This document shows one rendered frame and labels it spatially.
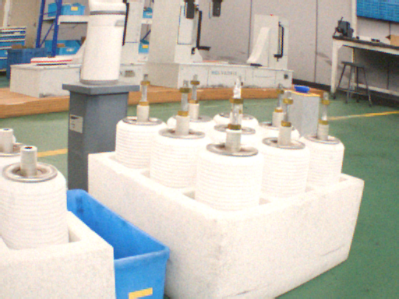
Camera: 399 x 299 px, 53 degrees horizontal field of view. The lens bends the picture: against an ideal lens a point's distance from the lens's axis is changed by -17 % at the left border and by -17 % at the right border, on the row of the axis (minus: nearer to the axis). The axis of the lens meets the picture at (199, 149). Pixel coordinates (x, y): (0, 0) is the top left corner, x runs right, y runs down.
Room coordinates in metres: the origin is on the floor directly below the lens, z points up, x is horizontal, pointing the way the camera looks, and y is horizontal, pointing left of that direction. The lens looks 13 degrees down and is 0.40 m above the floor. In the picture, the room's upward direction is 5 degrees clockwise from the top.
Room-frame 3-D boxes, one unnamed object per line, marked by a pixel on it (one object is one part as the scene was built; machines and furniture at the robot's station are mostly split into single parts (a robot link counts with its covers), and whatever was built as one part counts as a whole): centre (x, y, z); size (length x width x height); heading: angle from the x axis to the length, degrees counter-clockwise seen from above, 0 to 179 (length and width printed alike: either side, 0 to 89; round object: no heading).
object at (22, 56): (4.90, 2.15, 0.19); 0.50 x 0.41 x 0.37; 52
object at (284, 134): (0.74, -0.14, 0.26); 0.02 x 0.02 x 0.03
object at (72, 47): (5.64, 1.91, 0.36); 0.50 x 0.38 x 0.21; 49
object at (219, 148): (0.67, -0.05, 0.25); 0.08 x 0.08 x 0.01
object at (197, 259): (0.83, -0.06, 0.09); 0.39 x 0.39 x 0.18; 41
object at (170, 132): (0.76, 0.03, 0.25); 0.08 x 0.08 x 0.01
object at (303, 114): (1.08, -0.23, 0.16); 0.07 x 0.07 x 0.31; 41
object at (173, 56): (4.01, -0.12, 0.45); 1.51 x 0.57 x 0.74; 137
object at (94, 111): (1.06, 0.25, 0.15); 0.15 x 0.15 x 0.30; 47
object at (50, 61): (2.75, 1.00, 0.29); 0.30 x 0.30 x 0.06
